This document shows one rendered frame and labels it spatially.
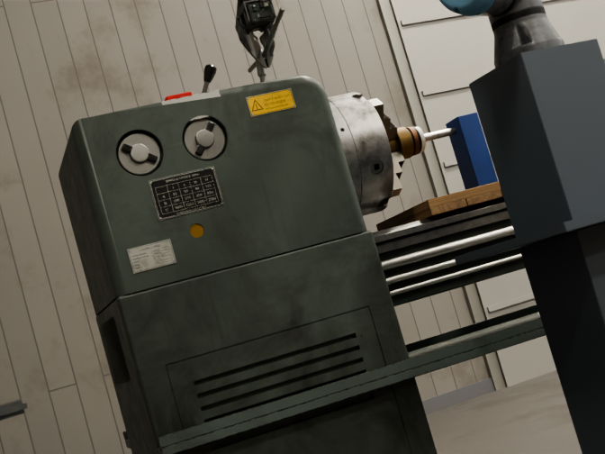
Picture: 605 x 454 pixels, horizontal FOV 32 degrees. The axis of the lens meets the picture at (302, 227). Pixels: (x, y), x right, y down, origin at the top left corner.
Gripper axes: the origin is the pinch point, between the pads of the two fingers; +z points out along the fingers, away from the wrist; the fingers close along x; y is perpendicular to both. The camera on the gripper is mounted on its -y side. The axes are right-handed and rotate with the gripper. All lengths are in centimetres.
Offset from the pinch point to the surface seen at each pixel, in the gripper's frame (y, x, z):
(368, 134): 3.5, 19.2, 23.3
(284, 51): -324, 125, -91
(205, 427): 18, -41, 78
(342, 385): 18, -10, 78
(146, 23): -316, 49, -119
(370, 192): -1.5, 17.4, 36.5
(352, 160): 3.2, 13.3, 28.5
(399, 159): -8.3, 30.5, 29.4
